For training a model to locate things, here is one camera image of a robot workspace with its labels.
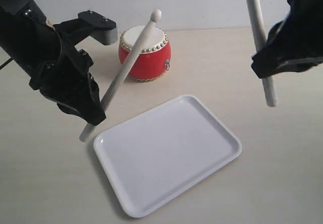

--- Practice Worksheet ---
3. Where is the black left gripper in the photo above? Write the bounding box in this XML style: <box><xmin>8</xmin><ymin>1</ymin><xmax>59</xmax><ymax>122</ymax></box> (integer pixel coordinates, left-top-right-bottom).
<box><xmin>28</xmin><ymin>29</ymin><xmax>106</xmax><ymax>125</ymax></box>

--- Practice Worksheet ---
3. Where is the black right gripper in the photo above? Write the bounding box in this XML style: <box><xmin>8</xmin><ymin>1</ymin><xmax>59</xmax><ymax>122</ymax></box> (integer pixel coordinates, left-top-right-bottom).
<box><xmin>251</xmin><ymin>0</ymin><xmax>322</xmax><ymax>79</ymax></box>

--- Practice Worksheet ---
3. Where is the wooden drumstick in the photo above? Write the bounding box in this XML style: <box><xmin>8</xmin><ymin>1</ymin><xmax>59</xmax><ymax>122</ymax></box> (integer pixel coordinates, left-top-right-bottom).
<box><xmin>246</xmin><ymin>0</ymin><xmax>278</xmax><ymax>107</ymax></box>
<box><xmin>79</xmin><ymin>9</ymin><xmax>163</xmax><ymax>142</ymax></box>

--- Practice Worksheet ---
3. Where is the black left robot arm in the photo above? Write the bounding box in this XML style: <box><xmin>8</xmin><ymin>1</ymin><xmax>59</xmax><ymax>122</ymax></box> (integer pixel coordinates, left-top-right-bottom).
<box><xmin>1</xmin><ymin>0</ymin><xmax>106</xmax><ymax>126</ymax></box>

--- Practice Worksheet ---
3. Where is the small red drum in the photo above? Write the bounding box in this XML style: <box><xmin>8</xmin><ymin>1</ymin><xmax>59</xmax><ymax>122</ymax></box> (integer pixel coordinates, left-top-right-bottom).
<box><xmin>118</xmin><ymin>25</ymin><xmax>172</xmax><ymax>81</ymax></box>

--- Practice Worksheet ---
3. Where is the white rectangular plastic tray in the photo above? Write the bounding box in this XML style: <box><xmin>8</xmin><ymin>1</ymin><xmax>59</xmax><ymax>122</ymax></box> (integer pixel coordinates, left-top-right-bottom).
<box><xmin>93</xmin><ymin>94</ymin><xmax>242</xmax><ymax>218</ymax></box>

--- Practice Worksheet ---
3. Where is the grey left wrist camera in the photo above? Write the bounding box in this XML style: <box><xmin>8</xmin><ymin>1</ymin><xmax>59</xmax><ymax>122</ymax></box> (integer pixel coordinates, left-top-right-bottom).
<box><xmin>54</xmin><ymin>10</ymin><xmax>118</xmax><ymax>45</ymax></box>

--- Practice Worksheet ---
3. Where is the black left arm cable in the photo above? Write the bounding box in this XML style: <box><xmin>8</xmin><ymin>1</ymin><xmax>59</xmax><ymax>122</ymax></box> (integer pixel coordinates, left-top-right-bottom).
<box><xmin>0</xmin><ymin>57</ymin><xmax>12</xmax><ymax>71</ymax></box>

